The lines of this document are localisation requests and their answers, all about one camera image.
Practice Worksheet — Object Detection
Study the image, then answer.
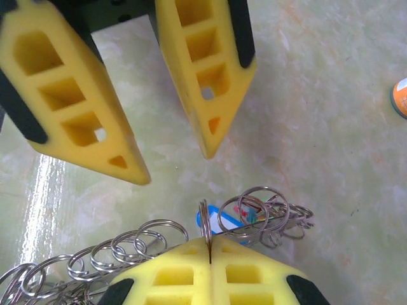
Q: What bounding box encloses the blue key tag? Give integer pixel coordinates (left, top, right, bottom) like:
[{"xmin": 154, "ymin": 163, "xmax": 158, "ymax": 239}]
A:
[{"xmin": 195, "ymin": 199, "xmax": 255, "ymax": 246}]

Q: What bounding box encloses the metal key band with rings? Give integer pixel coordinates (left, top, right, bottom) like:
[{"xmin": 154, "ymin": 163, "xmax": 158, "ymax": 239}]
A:
[{"xmin": 0, "ymin": 186, "xmax": 315, "ymax": 305}]

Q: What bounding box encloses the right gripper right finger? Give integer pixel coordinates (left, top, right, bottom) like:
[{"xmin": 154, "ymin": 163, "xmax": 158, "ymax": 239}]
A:
[{"xmin": 210, "ymin": 236, "xmax": 332, "ymax": 305}]

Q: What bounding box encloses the orange cap pill bottle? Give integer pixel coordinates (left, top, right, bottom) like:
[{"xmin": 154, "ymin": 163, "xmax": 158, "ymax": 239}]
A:
[{"xmin": 389, "ymin": 76, "xmax": 407, "ymax": 121}]

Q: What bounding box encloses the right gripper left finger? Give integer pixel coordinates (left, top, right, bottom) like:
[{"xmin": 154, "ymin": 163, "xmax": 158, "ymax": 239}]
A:
[{"xmin": 97, "ymin": 237, "xmax": 213, "ymax": 305}]

